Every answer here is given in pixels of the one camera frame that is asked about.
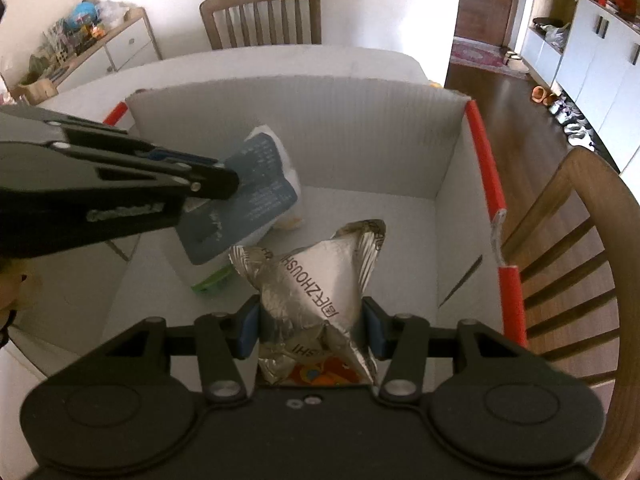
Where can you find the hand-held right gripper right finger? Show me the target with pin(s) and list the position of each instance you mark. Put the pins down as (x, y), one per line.
(375, 331)

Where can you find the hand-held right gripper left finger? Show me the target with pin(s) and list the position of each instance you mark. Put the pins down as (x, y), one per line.
(248, 329)

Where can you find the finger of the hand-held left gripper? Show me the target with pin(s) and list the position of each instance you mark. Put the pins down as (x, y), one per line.
(150, 150)
(210, 182)

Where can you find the blue and white packet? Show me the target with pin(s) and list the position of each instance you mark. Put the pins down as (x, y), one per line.
(262, 182)

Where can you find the silver foil snack packet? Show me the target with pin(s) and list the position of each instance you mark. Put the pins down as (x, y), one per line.
(310, 280)

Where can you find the white corrugated box red edges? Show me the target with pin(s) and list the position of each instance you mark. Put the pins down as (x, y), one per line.
(350, 130)

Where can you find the green packet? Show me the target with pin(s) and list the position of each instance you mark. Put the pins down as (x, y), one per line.
(212, 282)

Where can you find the wooden sideboard with white drawers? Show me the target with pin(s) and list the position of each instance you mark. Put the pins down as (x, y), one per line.
(127, 45)

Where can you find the clear plastic bag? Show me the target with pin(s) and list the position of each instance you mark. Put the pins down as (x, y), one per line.
(113, 10)

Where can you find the orange slippers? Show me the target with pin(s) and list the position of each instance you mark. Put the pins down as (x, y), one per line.
(541, 95)

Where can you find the row of shoes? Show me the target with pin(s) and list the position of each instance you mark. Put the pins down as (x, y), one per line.
(572, 120)

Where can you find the red patterned rug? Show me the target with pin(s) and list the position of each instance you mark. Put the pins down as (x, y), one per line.
(480, 55)

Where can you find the dark wooden door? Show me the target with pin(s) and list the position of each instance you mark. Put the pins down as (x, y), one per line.
(490, 0)

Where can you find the grey plastic bag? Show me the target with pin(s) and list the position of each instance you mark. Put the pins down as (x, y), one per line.
(556, 35)

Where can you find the white tall cabinet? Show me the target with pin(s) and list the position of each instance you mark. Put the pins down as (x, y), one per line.
(610, 70)

